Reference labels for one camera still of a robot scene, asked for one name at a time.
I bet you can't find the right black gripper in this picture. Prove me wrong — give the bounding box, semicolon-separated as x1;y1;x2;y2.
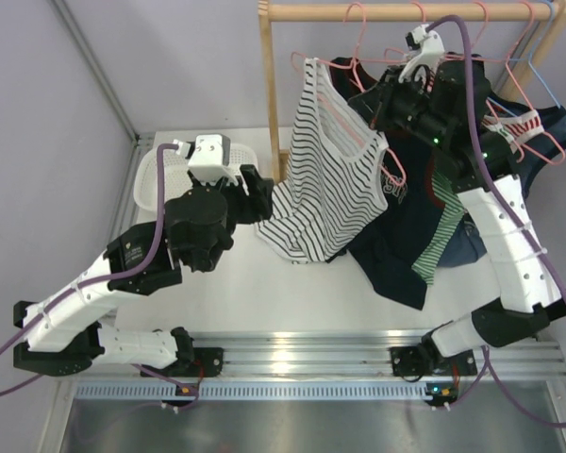
349;64;450;147

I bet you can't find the black white striped tank top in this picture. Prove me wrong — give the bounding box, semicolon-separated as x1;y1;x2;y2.
256;59;388;263

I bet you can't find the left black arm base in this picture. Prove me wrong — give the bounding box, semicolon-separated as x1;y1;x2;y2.
166;327;224;378

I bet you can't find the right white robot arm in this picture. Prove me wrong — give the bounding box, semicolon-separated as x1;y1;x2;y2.
348;60;566;375

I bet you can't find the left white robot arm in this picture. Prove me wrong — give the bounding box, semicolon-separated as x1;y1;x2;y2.
13;164;275;377

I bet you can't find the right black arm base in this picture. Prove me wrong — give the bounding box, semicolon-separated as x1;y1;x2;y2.
389;334;478;382

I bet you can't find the pink hanger with navy top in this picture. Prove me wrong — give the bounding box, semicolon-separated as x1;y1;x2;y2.
348;0;430;91

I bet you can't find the navy printed tank top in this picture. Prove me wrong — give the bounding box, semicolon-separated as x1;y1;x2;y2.
329;57;454;311

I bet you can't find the red striped tank top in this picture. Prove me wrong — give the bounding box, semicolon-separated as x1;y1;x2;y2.
481;100;548;162

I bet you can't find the blue navy tank top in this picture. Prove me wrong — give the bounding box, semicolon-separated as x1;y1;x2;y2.
438;92;566;268

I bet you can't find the green striped tank top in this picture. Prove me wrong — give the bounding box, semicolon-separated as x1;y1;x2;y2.
411;169;465;286

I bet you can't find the pink hanger with red top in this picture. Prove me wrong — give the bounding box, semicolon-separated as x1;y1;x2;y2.
452;0;566;166

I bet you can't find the white perforated plastic basket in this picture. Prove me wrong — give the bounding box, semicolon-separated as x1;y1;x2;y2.
133;143;258;212

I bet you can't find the wooden clothes rack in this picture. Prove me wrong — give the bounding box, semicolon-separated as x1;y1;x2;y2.
257;0;566;183

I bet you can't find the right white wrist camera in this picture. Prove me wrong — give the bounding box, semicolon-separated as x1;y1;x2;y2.
398;24;445;86

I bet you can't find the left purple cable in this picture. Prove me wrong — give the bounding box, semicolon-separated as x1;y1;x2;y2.
0;143;183;397

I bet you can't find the purple cable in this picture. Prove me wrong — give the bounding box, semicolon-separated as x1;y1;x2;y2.
426;14;566;428
0;143;183;397

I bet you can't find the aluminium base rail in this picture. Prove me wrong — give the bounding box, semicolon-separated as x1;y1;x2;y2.
192;329;566;380

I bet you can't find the light blue wire hanger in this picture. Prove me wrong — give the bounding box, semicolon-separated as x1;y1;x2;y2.
485;0;566;162

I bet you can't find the grey slotted cable duct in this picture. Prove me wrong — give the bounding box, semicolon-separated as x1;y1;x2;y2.
75;381;455;401

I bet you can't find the aluminium frame post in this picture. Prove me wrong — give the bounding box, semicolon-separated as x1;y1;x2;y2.
51;0;141;143

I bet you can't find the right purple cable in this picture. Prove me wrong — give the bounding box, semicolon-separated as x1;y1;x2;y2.
426;14;566;428

